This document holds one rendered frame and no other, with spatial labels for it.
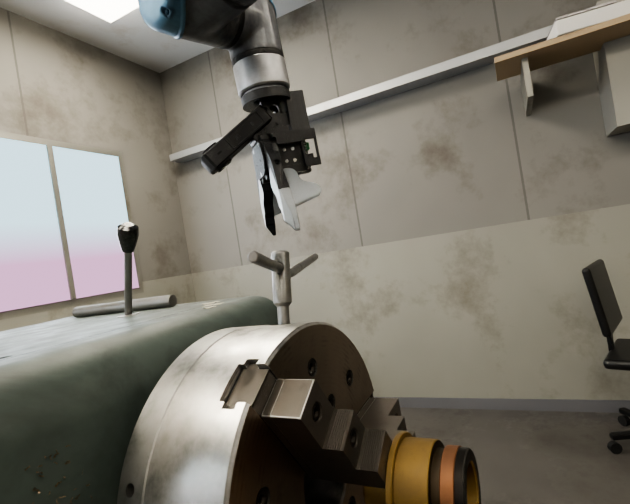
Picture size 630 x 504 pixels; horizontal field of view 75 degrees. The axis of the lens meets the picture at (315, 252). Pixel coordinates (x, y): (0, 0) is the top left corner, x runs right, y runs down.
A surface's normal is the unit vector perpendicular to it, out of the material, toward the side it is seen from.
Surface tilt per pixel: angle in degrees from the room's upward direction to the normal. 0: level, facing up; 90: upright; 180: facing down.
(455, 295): 90
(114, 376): 68
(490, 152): 90
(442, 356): 90
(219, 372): 31
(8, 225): 90
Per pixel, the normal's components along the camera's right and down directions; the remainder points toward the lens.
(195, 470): -0.49, -0.42
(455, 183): -0.44, 0.07
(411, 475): -0.45, -0.62
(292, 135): 0.29, 0.00
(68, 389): 0.68, -0.60
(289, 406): -0.40, -0.77
